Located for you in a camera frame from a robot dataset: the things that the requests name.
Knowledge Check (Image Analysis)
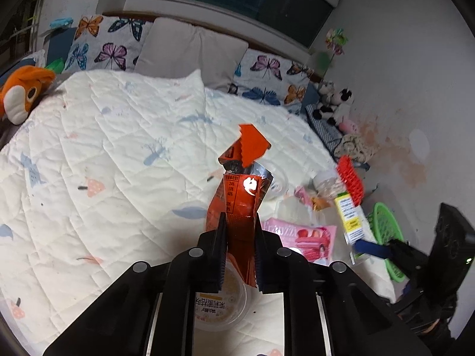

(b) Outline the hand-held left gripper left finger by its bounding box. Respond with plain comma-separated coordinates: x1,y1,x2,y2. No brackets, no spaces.
42,211,228,356

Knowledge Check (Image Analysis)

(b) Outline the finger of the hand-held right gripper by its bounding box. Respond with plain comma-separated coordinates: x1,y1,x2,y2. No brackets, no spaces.
354,239,427,268

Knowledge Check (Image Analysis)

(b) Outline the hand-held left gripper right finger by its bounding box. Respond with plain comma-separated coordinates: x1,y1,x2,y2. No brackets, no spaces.
254,213,432,356

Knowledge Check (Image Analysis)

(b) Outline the green plastic basket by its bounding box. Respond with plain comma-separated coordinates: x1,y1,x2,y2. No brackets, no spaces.
351,202,408,283

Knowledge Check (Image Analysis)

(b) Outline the yellow white carton box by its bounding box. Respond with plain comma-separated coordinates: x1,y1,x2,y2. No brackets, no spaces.
334,191,366,245

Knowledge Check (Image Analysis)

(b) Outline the clear plastic pudding cup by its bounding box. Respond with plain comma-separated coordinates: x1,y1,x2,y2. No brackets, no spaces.
193,260,248,333

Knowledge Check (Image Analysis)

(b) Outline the orange foil snack wrapper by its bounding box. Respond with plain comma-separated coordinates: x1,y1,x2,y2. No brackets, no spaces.
205,123,275,288

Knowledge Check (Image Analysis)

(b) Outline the pink snack packet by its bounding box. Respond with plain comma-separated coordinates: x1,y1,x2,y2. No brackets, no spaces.
262,218,338,266

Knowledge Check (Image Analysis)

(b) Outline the clear plastic bag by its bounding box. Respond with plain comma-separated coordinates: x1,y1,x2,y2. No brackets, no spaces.
276,196,317,228

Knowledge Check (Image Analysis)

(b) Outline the small pink wrapper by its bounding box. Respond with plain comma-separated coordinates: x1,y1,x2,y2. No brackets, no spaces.
293,186,314,208

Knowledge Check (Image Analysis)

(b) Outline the clear plastic jar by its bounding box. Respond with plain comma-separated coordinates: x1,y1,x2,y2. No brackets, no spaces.
312,169,344,198

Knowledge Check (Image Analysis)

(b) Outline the red plastic basket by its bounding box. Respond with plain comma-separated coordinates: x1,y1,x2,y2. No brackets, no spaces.
336,155,366,206

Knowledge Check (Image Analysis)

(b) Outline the spotted cream cloth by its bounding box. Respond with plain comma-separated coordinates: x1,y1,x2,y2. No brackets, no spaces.
334,133,380,164

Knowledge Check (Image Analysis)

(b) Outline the pink plush toy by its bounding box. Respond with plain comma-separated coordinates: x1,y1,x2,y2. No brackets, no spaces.
336,117,359,134

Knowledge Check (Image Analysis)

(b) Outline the blue checkered mat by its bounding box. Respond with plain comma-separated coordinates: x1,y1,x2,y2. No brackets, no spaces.
304,104,344,153

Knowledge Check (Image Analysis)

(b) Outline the white quilted blanket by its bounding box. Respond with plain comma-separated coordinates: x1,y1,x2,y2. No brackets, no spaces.
0,69,396,356

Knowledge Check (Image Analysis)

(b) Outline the black white cow plush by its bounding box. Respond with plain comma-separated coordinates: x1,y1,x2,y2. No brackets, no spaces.
313,88,355,127

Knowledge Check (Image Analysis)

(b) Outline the grey white plush toy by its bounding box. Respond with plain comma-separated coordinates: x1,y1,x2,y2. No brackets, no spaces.
315,81,336,106

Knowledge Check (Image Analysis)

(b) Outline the butterfly print pillow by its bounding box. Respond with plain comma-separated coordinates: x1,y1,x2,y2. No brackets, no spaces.
61,15,153,73
228,49,314,114

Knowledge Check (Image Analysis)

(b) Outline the beige pillow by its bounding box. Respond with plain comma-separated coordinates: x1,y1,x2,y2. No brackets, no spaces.
134,17,249,90

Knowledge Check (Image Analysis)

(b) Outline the colourful pinwheel toy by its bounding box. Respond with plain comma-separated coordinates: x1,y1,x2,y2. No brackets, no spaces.
324,28,350,64

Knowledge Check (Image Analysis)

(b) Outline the orange plush toy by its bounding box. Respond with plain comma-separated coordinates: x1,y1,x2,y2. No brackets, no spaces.
0,66,56,125

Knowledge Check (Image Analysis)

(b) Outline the dark blue cushion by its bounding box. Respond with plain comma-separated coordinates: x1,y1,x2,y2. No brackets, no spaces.
44,28,79,68

